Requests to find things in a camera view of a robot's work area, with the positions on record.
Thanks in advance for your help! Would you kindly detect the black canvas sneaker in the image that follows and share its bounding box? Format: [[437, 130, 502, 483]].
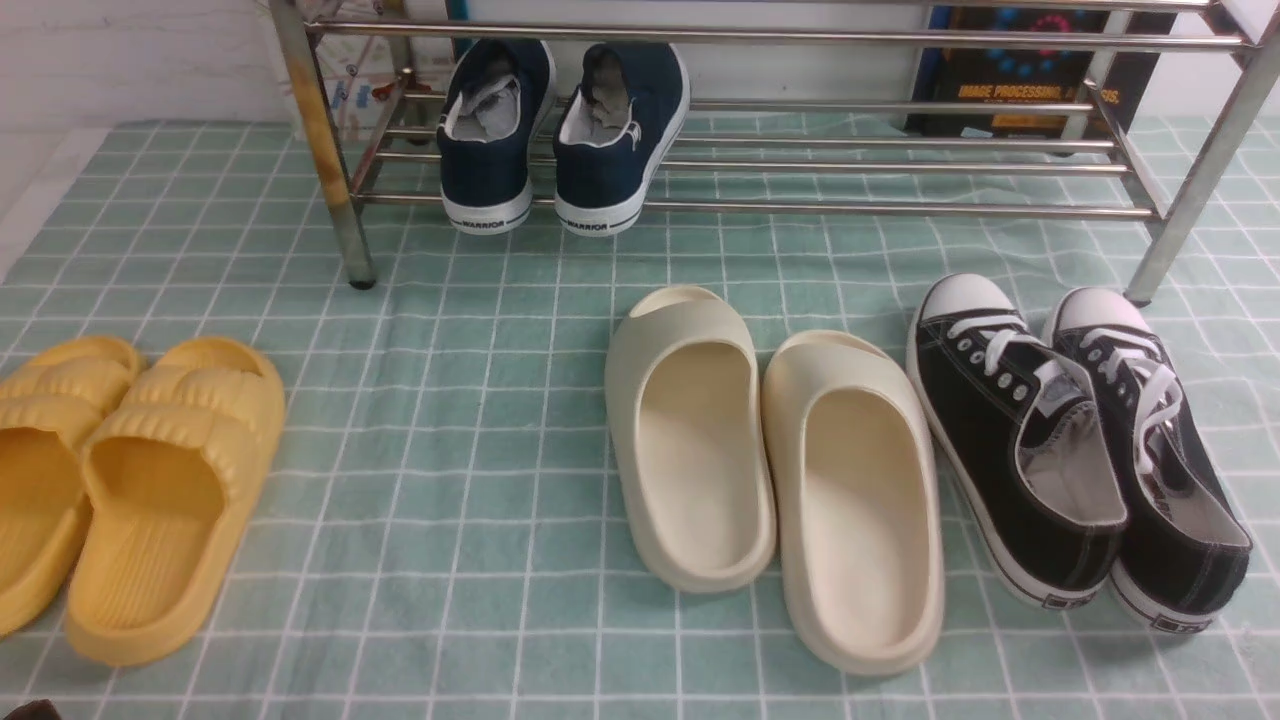
[[1043, 287, 1253, 635], [906, 273, 1128, 610]]

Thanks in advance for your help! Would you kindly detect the right navy canvas shoe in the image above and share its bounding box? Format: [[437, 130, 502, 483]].
[[552, 42, 691, 237]]

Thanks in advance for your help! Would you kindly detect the navy canvas shoe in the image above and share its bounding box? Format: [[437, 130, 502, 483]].
[[436, 38, 556, 236], [552, 42, 691, 237]]

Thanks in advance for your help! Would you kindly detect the left navy canvas shoe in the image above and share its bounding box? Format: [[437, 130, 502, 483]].
[[436, 38, 556, 236]]

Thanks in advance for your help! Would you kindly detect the metal shoe rack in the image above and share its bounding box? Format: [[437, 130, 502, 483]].
[[268, 1, 1277, 307]]

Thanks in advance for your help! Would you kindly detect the left cream slipper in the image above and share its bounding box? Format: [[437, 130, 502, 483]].
[[604, 284, 777, 594]]

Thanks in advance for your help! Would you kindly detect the cream slipper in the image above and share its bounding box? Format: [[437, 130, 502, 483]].
[[762, 331, 945, 676], [604, 284, 777, 594]]

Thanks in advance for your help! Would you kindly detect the green checkered cloth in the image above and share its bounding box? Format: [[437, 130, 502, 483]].
[[3, 119, 1277, 719]]

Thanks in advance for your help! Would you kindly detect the right cream slipper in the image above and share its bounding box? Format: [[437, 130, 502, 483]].
[[762, 331, 945, 676]]

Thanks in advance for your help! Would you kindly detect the right yellow slipper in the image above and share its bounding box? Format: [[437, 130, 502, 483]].
[[65, 336, 285, 667]]

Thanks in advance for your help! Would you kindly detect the yellow slipper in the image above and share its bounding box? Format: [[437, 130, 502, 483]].
[[65, 336, 285, 667], [1, 336, 147, 637]]

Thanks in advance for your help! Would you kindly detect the dark image processing book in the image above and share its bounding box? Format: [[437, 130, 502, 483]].
[[904, 6, 1175, 138]]

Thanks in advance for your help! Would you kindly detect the left yellow slipper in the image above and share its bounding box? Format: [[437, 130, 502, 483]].
[[1, 336, 147, 637]]

